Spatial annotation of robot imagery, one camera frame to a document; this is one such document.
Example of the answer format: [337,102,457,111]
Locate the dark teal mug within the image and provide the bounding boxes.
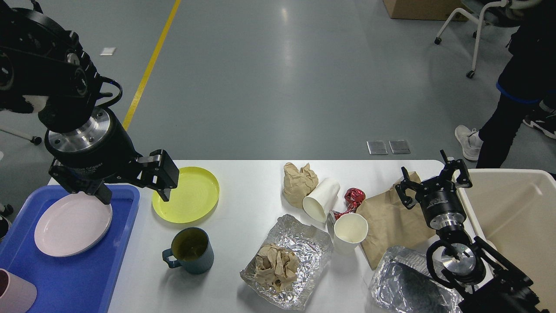
[162,226,214,275]

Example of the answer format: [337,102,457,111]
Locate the blue plastic tray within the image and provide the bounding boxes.
[0,186,140,313]

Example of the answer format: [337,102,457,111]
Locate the crumpled brown paper bag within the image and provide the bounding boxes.
[283,162,319,209]

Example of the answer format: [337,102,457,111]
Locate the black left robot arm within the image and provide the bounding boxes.
[0,0,179,204]

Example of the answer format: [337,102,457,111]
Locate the pink plate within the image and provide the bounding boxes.
[34,192,113,257]

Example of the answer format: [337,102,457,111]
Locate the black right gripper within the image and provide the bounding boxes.
[394,150,473,230]

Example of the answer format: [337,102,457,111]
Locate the pink mug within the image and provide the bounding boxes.
[0,269,37,313]

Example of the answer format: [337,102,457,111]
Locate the beige plastic bin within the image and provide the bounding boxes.
[457,169,556,313]

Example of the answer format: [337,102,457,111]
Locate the right metal floor plate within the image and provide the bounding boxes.
[388,140,411,154]

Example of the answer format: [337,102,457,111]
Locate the crumpled brown paper ball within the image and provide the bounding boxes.
[254,243,300,293]

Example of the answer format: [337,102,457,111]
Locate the person in black leggings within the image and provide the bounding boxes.
[454,0,555,169]

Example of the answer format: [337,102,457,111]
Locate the flat brown paper bag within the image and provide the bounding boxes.
[356,186,436,270]

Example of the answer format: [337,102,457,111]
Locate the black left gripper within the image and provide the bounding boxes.
[44,107,179,205]

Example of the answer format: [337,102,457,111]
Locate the red foil wrapper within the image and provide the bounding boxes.
[332,188,366,221]

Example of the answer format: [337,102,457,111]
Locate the left metal floor plate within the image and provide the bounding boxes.
[367,140,389,155]

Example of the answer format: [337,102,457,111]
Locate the lying white paper cup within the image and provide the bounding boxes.
[302,178,340,223]

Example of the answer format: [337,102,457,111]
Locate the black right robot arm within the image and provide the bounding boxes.
[394,150,540,313]

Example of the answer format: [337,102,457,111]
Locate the office chair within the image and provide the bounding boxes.
[434,0,540,79]

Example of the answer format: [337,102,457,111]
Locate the chair leg with caster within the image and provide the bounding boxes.
[0,126,43,145]

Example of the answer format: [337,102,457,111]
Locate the yellow plate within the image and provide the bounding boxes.
[152,166,220,223]

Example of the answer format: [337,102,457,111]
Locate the upright white paper cup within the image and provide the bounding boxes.
[332,213,369,254]

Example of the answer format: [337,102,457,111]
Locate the aluminium foil tray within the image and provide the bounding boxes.
[369,246,463,313]

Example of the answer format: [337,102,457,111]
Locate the metal floor plate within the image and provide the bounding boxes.
[388,140,411,154]
[367,140,389,155]

